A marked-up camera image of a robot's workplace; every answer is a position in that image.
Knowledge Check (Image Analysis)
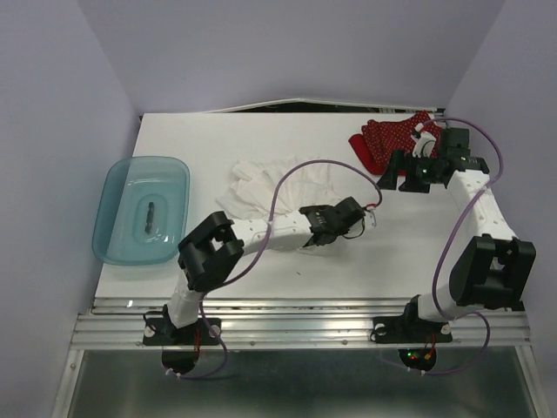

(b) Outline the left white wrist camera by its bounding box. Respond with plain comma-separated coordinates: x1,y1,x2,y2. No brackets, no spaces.
361,206,377,230

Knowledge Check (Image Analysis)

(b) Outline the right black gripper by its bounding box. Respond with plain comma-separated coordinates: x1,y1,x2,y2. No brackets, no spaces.
373,148,442,192

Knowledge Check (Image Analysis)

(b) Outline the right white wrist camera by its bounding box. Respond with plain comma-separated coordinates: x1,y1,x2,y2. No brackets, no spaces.
411,124,437,158

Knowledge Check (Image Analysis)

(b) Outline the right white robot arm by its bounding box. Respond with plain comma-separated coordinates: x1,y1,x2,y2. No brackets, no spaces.
379,124,536,340

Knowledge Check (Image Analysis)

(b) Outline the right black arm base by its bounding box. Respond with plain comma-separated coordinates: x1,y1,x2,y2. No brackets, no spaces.
370,315,453,373

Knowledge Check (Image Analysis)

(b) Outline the aluminium rail frame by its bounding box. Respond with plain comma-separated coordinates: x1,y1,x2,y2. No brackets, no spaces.
52,297,551,417

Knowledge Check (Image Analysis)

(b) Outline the white ruffled skirt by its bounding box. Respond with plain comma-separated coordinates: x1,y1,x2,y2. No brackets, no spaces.
216,157,350,219

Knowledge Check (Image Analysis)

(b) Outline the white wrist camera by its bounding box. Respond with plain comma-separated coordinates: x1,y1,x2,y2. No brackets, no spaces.
361,206,377,230
411,124,437,158

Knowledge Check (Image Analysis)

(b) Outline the teal plastic bin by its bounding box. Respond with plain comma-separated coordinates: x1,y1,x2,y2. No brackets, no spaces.
91,156,190,266

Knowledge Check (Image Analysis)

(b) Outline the red polka dot skirt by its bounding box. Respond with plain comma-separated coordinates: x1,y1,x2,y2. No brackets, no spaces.
348,111,431,176

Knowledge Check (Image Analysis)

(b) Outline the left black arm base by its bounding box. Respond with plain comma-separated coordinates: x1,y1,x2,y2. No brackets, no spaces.
142,310,219,377

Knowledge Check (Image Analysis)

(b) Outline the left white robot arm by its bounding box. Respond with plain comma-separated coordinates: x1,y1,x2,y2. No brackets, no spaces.
162,198,366,343

